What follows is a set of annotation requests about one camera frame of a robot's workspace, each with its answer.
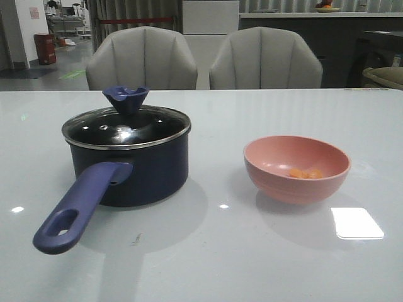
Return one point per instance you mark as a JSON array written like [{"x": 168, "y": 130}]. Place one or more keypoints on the left grey chair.
[{"x": 157, "y": 58}]

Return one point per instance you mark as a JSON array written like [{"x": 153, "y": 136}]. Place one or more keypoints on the white cabinet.
[{"x": 205, "y": 25}]

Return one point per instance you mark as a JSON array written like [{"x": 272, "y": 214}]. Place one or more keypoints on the pink bowl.
[{"x": 269, "y": 159}]

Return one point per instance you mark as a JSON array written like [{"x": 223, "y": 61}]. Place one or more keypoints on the dark blue saucepan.
[{"x": 117, "y": 178}]

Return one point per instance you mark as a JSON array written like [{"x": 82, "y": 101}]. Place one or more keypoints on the red barrier belt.
[{"x": 137, "y": 21}]

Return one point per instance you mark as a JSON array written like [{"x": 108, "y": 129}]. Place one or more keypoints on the glass lid blue knob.
[{"x": 127, "y": 124}]

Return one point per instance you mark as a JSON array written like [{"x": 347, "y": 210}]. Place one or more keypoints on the right grey chair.
[{"x": 265, "y": 58}]

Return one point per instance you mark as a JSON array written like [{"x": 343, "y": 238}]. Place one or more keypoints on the orange ham slices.
[{"x": 305, "y": 174}]

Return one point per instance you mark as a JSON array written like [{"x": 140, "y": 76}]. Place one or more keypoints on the fruit plate on counter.
[{"x": 325, "y": 6}]

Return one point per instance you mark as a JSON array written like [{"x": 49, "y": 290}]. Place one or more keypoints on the dark kitchen counter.
[{"x": 335, "y": 38}]

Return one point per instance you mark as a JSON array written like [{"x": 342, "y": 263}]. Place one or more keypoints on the red bin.
[{"x": 44, "y": 43}]

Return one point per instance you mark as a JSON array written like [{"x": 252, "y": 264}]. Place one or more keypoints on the grey chair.
[
  {"x": 265, "y": 58},
  {"x": 157, "y": 58}
]

